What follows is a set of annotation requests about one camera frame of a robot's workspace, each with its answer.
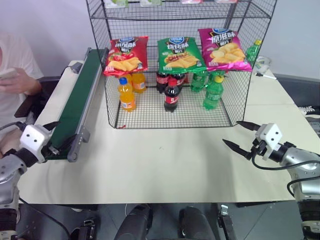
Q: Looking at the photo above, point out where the white smartphone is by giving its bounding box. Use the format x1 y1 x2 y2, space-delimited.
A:
0 68 19 81

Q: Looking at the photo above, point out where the orange soda bottle blue cap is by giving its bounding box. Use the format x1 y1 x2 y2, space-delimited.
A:
117 77 138 113

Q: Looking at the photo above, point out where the magenta potato chip bag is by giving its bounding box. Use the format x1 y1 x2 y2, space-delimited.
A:
197 27 253 73

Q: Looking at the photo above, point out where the black table clamp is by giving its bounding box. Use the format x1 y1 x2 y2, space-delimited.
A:
74 216 99 240
216 204 237 240

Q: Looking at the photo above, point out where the green potato chip bag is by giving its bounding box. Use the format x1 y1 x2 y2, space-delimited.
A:
156 36 208 74

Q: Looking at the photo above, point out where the green soda bottle yellow cap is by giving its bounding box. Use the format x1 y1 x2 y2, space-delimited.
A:
209 70 226 82
244 39 263 63
202 75 224 111
190 70 210 93

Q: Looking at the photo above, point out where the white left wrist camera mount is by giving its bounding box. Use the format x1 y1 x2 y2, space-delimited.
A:
19 124 52 164

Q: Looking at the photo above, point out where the black chair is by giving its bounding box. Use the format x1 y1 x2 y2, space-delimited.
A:
273 73 320 116
13 75 62 119

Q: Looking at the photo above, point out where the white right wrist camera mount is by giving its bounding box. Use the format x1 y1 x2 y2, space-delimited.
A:
254 123 284 161

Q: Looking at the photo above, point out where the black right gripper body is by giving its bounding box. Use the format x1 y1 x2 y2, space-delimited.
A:
246 136 270 161

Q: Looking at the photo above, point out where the cola bottle red label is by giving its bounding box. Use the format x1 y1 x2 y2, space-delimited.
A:
156 72 168 94
163 77 181 113
175 73 190 91

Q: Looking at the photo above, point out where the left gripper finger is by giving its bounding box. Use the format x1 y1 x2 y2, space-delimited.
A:
52 134 78 153
41 121 61 131

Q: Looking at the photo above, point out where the dark rounded shape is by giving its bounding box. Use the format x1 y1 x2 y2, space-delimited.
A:
177 205 216 240
116 203 154 240

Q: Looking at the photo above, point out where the black wire mesh rack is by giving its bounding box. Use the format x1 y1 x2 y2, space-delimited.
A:
84 0 278 130

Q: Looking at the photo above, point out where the grey device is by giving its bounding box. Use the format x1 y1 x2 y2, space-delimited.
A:
305 116 320 139

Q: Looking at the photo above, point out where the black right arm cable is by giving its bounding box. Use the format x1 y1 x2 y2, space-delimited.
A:
251 147 320 201

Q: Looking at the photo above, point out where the person's bare hand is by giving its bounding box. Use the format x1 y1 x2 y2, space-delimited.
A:
0 69 42 96

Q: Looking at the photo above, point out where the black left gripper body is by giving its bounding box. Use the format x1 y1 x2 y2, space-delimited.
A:
41 142 61 161

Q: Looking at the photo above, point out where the person in white shirt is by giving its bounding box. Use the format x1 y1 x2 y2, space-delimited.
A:
0 31 45 154

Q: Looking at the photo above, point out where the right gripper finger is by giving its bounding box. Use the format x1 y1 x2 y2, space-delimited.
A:
235 120 261 132
222 139 253 160

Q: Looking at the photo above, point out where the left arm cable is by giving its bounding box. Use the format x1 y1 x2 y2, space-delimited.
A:
0 121 26 132

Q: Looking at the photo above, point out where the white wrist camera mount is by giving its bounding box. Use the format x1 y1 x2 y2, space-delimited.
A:
254 123 284 161
19 124 52 164

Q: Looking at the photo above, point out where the red potato chip bag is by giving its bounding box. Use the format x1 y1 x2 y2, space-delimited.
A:
102 35 149 78

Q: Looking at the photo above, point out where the white marker pen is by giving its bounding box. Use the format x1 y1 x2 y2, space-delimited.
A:
254 71 278 81

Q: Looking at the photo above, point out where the green conveyor belt silver frame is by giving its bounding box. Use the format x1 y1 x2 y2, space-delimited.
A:
46 47 110 163

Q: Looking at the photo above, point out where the white green snack pack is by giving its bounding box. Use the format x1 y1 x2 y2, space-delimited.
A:
139 0 165 7

